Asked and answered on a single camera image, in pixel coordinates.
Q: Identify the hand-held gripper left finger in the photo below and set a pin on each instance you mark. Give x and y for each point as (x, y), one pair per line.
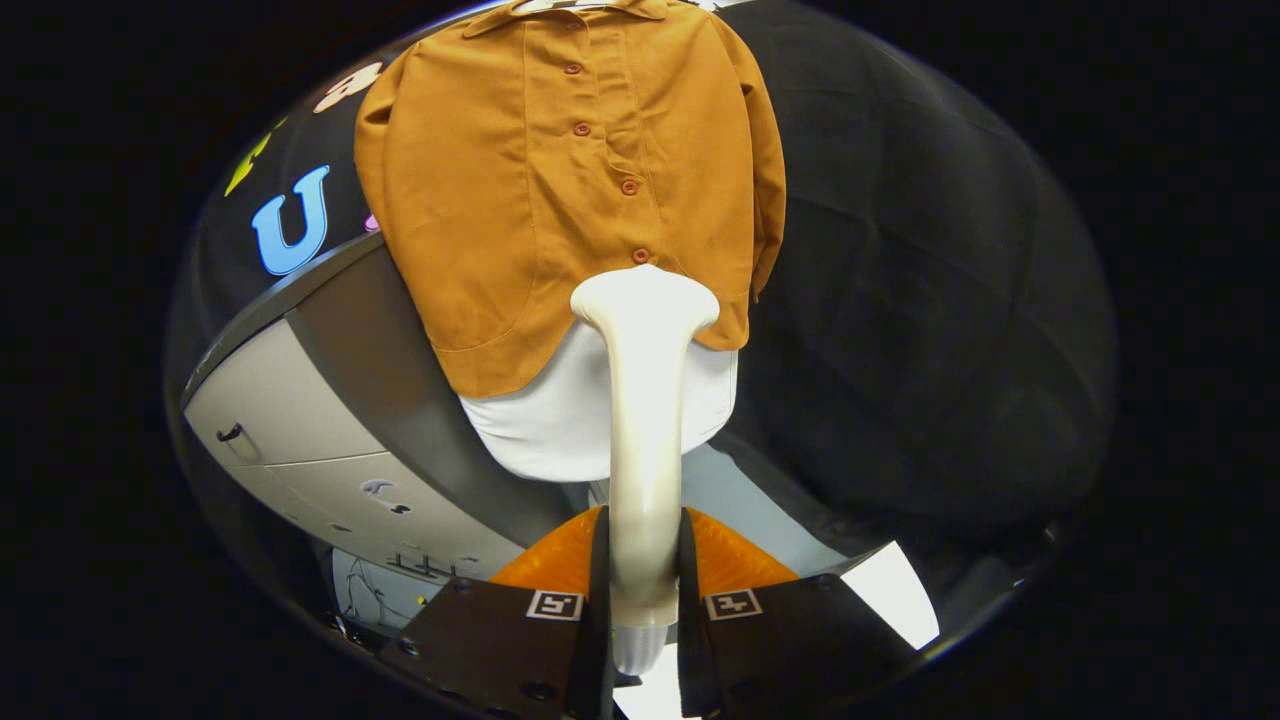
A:
(500, 650)

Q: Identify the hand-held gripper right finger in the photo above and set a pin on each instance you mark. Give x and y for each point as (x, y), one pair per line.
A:
(790, 645)

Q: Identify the white garment steamer head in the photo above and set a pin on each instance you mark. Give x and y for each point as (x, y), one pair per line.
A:
(645, 430)

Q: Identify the orange button-up shirt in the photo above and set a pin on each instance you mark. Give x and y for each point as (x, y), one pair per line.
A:
(480, 200)

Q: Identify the grey cabinet with drawers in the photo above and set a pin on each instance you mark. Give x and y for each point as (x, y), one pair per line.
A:
(300, 420)

